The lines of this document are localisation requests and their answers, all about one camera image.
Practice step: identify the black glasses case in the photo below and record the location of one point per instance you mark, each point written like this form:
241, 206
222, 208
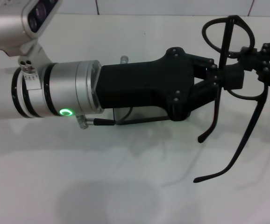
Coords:
144, 120

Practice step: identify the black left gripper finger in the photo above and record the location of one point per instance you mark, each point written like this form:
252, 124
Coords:
233, 73
233, 84

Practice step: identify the black glasses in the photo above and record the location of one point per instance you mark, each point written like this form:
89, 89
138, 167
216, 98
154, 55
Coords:
228, 35

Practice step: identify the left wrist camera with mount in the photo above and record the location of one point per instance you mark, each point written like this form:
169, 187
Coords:
6, 28

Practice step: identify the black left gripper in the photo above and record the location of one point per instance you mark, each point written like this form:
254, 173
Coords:
137, 86

